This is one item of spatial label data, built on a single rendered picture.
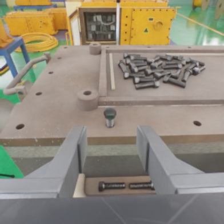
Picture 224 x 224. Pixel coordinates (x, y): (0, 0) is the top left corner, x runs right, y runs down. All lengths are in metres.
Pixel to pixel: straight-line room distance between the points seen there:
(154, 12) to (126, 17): 0.43
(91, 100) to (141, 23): 2.65
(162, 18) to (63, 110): 2.75
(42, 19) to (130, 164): 6.17
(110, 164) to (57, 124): 0.13
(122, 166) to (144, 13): 2.69
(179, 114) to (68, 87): 0.24
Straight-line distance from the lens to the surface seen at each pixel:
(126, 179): 0.36
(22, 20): 6.56
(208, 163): 0.38
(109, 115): 0.25
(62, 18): 6.94
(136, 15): 2.86
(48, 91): 0.38
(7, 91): 0.42
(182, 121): 0.30
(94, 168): 0.33
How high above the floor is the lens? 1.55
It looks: 40 degrees down
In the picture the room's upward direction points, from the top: straight up
